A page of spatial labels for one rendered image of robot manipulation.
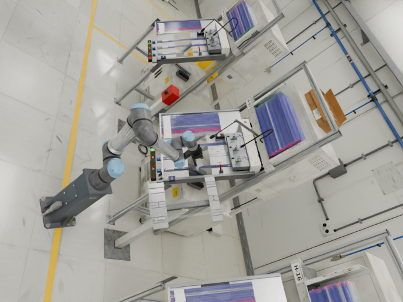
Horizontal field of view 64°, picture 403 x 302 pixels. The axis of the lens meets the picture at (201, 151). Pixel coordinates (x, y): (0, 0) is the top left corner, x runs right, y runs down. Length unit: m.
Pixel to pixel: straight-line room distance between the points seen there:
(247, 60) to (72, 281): 2.61
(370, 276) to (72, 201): 1.92
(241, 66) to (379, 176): 1.81
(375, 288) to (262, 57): 2.42
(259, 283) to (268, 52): 2.32
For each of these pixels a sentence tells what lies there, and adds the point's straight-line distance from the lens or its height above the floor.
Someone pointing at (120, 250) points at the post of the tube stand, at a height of 0.01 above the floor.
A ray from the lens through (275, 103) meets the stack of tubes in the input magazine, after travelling 2.67.
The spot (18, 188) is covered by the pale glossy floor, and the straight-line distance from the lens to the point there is 2.70.
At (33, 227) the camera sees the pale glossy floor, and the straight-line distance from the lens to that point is 2.63.
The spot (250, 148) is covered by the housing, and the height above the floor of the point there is 1.27.
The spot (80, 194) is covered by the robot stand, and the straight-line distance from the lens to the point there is 2.34.
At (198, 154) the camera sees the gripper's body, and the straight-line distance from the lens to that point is 2.35.
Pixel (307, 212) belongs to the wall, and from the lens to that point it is 3.93.
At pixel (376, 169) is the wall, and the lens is 3.78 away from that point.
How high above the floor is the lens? 2.25
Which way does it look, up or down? 30 degrees down
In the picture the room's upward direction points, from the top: 57 degrees clockwise
